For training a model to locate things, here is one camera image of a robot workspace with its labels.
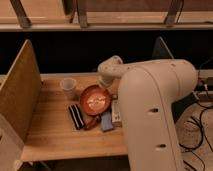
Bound black floor cables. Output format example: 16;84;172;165
179;56;213;171

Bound orange ceramic bowl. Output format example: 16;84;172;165
80;85;111;116

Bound white plastic bottle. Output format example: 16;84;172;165
111;99;122;127

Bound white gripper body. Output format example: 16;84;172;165
98;55;123;88

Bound red brown small object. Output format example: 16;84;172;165
84;115;101;130

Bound wooden side panel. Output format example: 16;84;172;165
0;39;42;171

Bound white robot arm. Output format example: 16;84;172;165
98;56;198;171

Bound black white striped cloth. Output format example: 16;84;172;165
68;104;86;130

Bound translucent plastic cup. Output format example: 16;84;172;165
60;78;77;100

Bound blue sponge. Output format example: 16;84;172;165
101;112;113;132

